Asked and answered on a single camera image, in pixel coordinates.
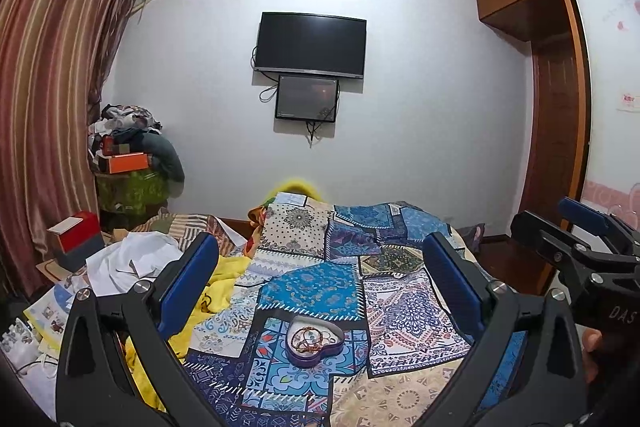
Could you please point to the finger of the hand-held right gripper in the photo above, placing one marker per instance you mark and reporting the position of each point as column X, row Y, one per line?
column 545, row 234
column 580, row 211

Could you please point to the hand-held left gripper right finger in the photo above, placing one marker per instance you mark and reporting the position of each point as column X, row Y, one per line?
column 450, row 287

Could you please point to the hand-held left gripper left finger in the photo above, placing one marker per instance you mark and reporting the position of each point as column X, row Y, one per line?
column 192, row 279

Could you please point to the purple heart-shaped tin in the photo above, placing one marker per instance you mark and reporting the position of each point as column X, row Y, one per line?
column 320, row 354

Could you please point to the person's right hand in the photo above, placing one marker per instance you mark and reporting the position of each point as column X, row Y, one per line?
column 592, row 349

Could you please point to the yellow cloth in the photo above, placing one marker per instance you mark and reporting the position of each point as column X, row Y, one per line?
column 225, row 277

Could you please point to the striped beige cloth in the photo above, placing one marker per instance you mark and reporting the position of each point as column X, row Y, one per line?
column 185, row 224

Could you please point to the purple cloth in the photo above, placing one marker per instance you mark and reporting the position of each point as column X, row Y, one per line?
column 472, row 234

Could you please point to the white cloth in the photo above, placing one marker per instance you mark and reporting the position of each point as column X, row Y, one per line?
column 135, row 257

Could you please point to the patchwork blanket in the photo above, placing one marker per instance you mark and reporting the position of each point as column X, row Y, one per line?
column 390, row 307

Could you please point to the brown wooden door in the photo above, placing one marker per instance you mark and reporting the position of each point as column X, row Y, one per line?
column 555, row 132

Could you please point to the green patterned cloth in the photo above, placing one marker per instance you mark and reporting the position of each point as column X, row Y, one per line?
column 132, row 194

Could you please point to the pink paper sticker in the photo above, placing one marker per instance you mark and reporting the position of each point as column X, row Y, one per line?
column 630, row 103

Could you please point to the red box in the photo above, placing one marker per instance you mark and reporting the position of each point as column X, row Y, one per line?
column 80, row 234

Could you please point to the orange box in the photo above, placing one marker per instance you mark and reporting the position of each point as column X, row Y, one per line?
column 129, row 163

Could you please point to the flat cardboard piece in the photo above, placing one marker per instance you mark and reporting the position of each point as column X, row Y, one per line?
column 60, row 269

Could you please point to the yellow pillow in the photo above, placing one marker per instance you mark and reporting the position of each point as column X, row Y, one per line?
column 295, row 187

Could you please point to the illustrated booklet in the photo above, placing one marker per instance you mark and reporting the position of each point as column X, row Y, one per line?
column 50, row 312

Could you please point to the pile of clothes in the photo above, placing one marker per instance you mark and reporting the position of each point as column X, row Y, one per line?
column 132, row 127

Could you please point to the clear blister pack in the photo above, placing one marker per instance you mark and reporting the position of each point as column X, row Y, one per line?
column 17, row 337

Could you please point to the striped brown curtain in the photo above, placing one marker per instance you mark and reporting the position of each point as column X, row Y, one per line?
column 45, row 82

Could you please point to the small black wall screen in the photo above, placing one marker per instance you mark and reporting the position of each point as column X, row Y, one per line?
column 306, row 99

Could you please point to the black wall television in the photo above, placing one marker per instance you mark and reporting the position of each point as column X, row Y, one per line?
column 310, row 42

